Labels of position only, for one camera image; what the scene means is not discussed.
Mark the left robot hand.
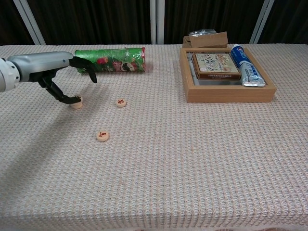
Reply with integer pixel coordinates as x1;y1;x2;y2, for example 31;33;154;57
7;51;98;104

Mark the dark pleated curtain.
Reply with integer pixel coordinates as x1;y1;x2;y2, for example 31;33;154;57
0;0;308;46

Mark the green chips can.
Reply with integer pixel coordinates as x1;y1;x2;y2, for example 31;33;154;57
74;47;147;74

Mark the woven beige tablecloth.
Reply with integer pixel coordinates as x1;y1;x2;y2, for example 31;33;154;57
0;44;308;231

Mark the clear plastic bag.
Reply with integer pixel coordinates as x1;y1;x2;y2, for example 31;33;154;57
188;28;217;37

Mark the brown cardboard box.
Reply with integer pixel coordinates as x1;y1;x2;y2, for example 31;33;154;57
182;31;229;49

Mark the brown printed card box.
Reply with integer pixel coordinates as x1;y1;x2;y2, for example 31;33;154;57
192;52;242;80

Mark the wooden square tray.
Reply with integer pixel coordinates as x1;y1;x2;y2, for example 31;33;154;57
180;47;277;103

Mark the blue white toothpaste tube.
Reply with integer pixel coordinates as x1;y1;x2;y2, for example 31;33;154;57
230;44;267;88

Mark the white metal frame post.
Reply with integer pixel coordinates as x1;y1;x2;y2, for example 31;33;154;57
13;0;46;46
149;0;165;45
249;0;275;44

